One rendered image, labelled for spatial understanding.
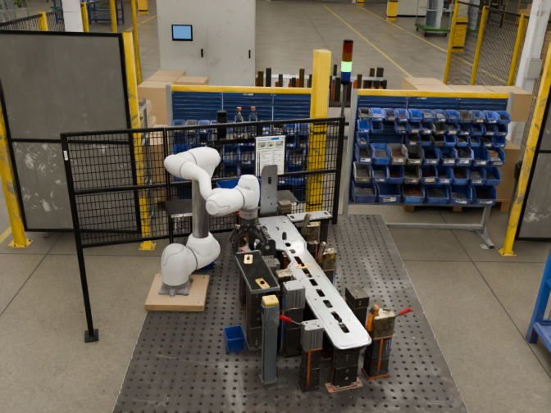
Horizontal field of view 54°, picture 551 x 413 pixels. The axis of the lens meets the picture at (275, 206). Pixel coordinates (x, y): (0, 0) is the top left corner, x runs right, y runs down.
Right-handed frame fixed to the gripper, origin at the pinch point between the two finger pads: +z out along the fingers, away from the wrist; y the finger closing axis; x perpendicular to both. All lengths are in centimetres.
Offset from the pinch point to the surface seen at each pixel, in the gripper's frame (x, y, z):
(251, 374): -32, 4, 50
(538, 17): 426, 311, -82
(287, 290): -19.3, 20.0, 9.4
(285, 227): 70, 20, 20
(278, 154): 123, 14, -10
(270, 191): 92, 10, 5
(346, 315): -23, 49, 20
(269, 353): -38, 12, 32
